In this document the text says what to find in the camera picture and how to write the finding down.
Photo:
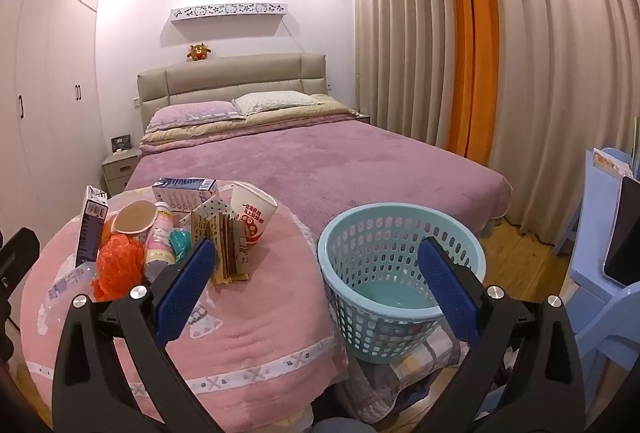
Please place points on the dotted brown paper bag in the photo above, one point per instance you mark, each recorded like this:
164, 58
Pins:
227, 243

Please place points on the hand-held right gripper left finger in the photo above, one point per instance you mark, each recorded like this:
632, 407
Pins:
184, 293

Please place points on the teal plastic container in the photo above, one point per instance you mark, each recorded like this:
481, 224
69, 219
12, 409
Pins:
180, 243

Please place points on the orange curtain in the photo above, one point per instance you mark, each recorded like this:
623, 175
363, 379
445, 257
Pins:
480, 63

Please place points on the white wardrobe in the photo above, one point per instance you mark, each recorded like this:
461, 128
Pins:
50, 88

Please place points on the purple pillow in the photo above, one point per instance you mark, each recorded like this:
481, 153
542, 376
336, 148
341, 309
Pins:
195, 113

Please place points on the white floral pillow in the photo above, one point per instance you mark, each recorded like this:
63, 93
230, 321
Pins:
275, 101

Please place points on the orange plush toy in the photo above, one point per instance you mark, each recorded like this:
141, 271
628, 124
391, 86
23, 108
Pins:
198, 52

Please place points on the colourful book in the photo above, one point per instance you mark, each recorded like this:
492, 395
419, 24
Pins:
612, 163

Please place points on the black tablet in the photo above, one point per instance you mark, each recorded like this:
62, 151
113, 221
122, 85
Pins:
625, 233

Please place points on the beige curtain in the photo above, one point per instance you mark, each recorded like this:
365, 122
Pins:
400, 38
560, 88

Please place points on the brown-lined paper cup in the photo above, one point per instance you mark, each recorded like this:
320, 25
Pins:
132, 218

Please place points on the orange plastic bag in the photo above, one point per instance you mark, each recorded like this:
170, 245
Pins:
117, 268

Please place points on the red and white paper cup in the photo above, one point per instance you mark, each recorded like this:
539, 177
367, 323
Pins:
255, 218

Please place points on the light blue plastic basket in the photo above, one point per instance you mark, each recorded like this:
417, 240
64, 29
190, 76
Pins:
350, 308

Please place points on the small black picture frame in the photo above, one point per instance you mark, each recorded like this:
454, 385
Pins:
121, 143

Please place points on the round table pink cloth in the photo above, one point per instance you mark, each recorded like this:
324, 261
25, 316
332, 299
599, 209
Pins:
260, 323

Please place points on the blue milk carton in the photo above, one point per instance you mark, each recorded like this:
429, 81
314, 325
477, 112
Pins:
182, 190
90, 233

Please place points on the plaid blanket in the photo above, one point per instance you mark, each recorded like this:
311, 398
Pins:
400, 383

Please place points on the beige nightstand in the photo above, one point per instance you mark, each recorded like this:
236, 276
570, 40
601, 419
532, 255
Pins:
117, 170

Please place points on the beige upholstered headboard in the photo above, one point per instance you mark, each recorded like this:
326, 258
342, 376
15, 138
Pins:
225, 78

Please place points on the clear plastic bottle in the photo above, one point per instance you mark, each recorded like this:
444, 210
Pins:
65, 285

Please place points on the light blue plastic chair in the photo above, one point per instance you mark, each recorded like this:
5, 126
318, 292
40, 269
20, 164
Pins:
582, 263

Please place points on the white carved wall shelf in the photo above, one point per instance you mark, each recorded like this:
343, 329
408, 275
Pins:
225, 9

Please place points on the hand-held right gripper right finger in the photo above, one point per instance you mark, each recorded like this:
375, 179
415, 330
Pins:
450, 293

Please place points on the pink label plastic bottle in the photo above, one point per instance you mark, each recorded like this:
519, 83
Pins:
161, 238

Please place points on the folded beige quilt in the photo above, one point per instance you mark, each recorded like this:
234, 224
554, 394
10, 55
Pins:
210, 130

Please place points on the purple bedspread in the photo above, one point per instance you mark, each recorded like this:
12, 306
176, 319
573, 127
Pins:
350, 163

